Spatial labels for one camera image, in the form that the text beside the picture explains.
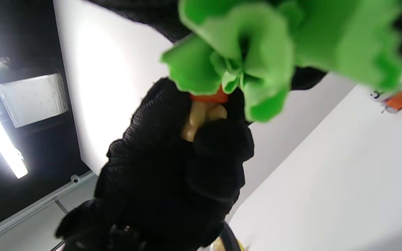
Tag person's right hand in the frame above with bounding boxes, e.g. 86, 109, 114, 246
86, 0, 402, 90

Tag person's left hand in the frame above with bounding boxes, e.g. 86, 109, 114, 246
55, 77, 255, 251

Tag orange capped dog ornament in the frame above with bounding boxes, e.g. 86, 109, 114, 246
181, 85, 230, 143

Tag yellow ring animal ornament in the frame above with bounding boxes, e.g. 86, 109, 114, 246
210, 237, 247, 251

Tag green dusting cloth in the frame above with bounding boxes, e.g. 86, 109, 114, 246
161, 0, 402, 123

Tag small white cat ornament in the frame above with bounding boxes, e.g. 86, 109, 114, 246
370, 82, 402, 114

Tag large white backdrop board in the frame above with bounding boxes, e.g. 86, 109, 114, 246
53, 0, 358, 223

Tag white square ceiling panel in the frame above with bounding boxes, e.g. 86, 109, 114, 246
0, 73, 69, 129

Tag white wall rail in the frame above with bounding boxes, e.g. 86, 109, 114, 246
0, 171, 99, 243

